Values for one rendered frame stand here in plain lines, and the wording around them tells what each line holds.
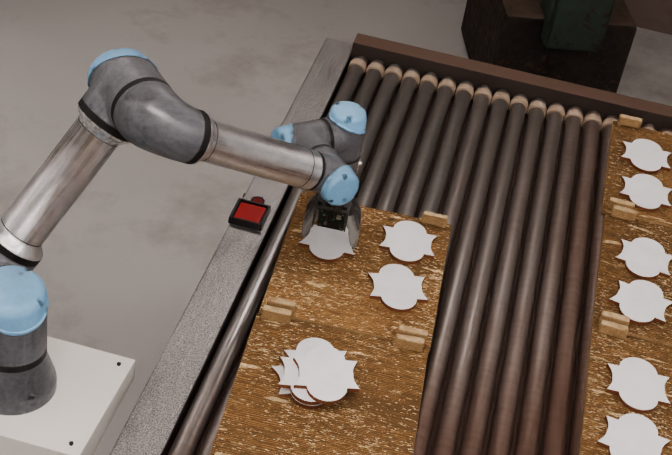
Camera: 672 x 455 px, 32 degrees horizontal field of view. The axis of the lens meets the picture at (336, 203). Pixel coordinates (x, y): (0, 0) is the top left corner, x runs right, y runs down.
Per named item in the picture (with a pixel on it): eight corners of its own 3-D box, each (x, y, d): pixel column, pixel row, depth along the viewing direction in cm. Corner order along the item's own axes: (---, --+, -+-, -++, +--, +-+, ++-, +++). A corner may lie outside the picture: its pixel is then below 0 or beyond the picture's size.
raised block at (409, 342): (392, 347, 235) (395, 337, 233) (394, 341, 236) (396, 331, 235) (422, 353, 234) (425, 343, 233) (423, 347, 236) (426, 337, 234)
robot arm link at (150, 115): (155, 105, 190) (375, 170, 221) (131, 72, 197) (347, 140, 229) (124, 165, 193) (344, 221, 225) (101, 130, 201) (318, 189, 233)
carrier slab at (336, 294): (258, 315, 239) (259, 309, 238) (300, 197, 272) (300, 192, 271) (429, 352, 237) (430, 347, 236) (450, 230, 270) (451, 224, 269)
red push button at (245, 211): (232, 221, 263) (233, 216, 262) (240, 206, 267) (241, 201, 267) (258, 228, 262) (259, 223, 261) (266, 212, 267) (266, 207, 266)
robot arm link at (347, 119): (319, 102, 235) (357, 95, 239) (313, 147, 242) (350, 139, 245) (338, 124, 230) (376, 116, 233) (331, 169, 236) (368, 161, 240)
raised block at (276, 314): (260, 319, 236) (261, 309, 235) (262, 313, 238) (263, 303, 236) (289, 325, 236) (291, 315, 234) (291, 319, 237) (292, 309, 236)
